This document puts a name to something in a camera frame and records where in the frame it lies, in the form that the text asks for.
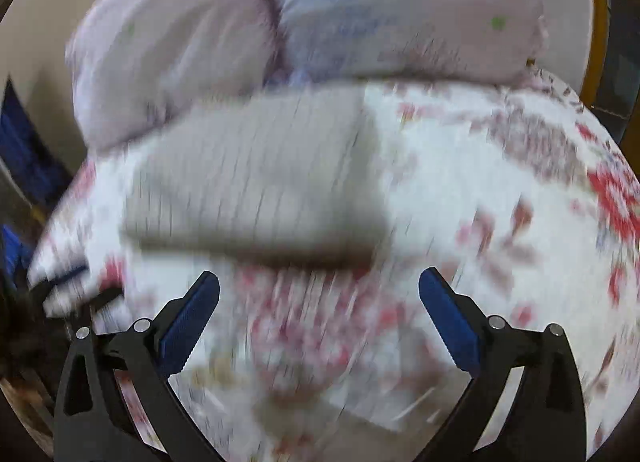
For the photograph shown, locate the beige knitted small garment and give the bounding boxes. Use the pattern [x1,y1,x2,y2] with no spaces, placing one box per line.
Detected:
[122,84,390,265]

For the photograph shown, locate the yellow wooden bed frame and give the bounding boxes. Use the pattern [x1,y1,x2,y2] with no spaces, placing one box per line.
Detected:
[580,0,610,107]

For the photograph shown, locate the white blue patterned pillow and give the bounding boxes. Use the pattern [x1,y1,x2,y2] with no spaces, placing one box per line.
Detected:
[273,0,547,83]

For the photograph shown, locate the floral patterned bed sheet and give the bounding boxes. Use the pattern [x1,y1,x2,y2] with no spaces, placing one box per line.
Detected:
[29,71,639,461]

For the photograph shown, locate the white pillow on left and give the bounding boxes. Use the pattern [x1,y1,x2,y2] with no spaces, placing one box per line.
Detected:
[66,0,278,151]

